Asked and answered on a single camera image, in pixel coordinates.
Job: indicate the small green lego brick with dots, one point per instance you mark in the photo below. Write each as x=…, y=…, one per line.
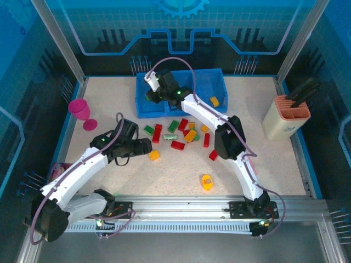
x=197, y=137

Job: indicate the narrow red lego brick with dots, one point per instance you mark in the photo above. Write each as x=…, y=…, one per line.
x=206, y=140

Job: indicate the mint green lego brick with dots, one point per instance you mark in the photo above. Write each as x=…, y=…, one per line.
x=170, y=137

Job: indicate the orange oval toy tag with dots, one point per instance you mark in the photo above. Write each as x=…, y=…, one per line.
x=207, y=183

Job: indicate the small orange lego brick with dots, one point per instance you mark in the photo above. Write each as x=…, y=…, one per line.
x=204, y=128
x=192, y=125

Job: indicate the small bright green lego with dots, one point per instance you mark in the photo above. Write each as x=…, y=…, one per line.
x=146, y=96

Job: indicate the small black controller board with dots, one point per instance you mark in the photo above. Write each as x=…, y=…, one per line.
x=102, y=226
x=259, y=228

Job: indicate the aluminium frame post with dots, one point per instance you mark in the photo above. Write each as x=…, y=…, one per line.
x=60, y=43
x=301, y=41

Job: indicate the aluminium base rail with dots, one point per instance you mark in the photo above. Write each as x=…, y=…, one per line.
x=181, y=208

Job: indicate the large yellow lego brick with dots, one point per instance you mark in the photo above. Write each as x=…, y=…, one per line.
x=191, y=135

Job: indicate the pink plastic goblet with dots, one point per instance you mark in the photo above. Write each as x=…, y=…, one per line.
x=79, y=108

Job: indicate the purple Fox's candy bag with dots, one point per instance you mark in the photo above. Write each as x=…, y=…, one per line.
x=59, y=170

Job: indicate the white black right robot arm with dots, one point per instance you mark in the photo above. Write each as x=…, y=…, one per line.
x=203, y=111

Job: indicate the beige knife block pink top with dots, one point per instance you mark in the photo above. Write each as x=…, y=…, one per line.
x=277, y=120

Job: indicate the blue three-compartment plastic bin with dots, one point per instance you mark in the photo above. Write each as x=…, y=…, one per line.
x=208, y=82

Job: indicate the long red lego brick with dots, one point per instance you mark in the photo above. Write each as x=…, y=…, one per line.
x=157, y=134

